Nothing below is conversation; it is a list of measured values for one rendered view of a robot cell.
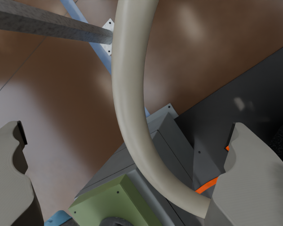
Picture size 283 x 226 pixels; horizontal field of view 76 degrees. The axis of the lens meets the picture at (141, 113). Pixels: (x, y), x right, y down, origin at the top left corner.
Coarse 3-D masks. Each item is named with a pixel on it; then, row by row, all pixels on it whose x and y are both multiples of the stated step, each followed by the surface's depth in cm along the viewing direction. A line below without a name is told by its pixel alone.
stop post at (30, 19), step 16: (0, 0) 63; (0, 16) 62; (16, 16) 66; (32, 16) 73; (48, 16) 82; (64, 16) 95; (32, 32) 78; (48, 32) 85; (64, 32) 93; (80, 32) 103; (96, 32) 117; (112, 32) 144
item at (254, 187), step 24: (240, 144) 9; (264, 144) 9; (240, 168) 8; (264, 168) 8; (216, 192) 6; (240, 192) 7; (264, 192) 7; (216, 216) 6; (240, 216) 6; (264, 216) 6
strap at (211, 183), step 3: (213, 180) 153; (216, 180) 153; (207, 183) 156; (210, 183) 155; (213, 183) 154; (204, 186) 157; (207, 186) 156; (210, 186) 156; (198, 189) 160; (201, 189) 159; (204, 189) 158; (198, 192) 161; (201, 192) 160
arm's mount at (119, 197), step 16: (96, 192) 75; (112, 192) 70; (128, 192) 70; (80, 208) 76; (96, 208) 74; (112, 208) 72; (128, 208) 70; (144, 208) 72; (80, 224) 79; (96, 224) 76; (144, 224) 69; (160, 224) 75
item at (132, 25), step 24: (120, 0) 13; (144, 0) 13; (120, 24) 14; (144, 24) 14; (120, 48) 14; (144, 48) 15; (120, 72) 15; (120, 96) 16; (120, 120) 18; (144, 120) 19; (144, 144) 19; (144, 168) 21; (168, 192) 23; (192, 192) 25
